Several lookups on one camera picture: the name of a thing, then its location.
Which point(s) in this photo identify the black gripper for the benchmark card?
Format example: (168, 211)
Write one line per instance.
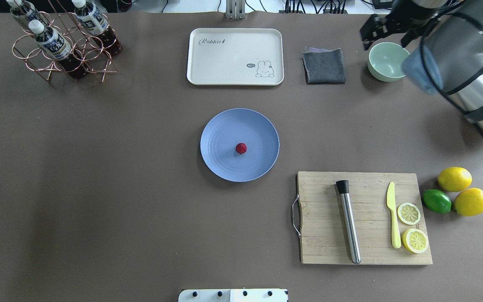
(410, 16)

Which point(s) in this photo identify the red strawberry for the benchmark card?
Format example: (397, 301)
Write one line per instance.
(241, 148)

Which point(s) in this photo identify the blue round plate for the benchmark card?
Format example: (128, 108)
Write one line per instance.
(224, 131)

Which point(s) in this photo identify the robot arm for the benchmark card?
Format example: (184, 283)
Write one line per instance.
(449, 57)

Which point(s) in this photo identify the green bowl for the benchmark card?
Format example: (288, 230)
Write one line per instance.
(385, 61)

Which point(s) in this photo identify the grey folded cloth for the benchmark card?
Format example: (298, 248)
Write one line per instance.
(324, 66)

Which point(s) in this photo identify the upper yellow lemon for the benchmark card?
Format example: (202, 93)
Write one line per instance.
(454, 179)

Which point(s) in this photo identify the yellow lemon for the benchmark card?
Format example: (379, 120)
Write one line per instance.
(454, 179)
(469, 202)

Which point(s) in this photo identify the steel muddler black tip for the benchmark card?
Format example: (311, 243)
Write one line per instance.
(345, 198)

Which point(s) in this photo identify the cream rabbit tray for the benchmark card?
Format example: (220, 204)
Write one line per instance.
(235, 57)

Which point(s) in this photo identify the green lime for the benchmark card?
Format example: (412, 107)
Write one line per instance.
(437, 201)

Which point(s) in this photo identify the lower yellow lemon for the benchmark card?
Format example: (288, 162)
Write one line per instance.
(469, 202)

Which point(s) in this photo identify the upper lemon slice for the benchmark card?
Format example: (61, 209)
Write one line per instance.
(408, 213)

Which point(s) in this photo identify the yellow plastic knife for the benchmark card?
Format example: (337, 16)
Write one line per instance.
(391, 205)

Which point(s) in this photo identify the lower lemon half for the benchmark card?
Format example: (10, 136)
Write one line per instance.
(415, 240)

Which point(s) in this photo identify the wooden cutting board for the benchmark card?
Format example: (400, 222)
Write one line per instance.
(323, 238)

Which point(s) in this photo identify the back right drink bottle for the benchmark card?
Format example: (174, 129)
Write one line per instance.
(97, 26)

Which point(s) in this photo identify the drink bottle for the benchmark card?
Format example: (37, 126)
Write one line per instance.
(52, 42)
(97, 26)
(24, 12)

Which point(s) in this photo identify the front drink bottle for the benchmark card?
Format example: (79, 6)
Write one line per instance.
(52, 42)

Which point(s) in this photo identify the back left drink bottle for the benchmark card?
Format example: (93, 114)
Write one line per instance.
(24, 12)

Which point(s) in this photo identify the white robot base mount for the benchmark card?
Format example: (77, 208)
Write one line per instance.
(234, 295)

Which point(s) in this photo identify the copper wire bottle rack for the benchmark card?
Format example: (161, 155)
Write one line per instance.
(97, 61)

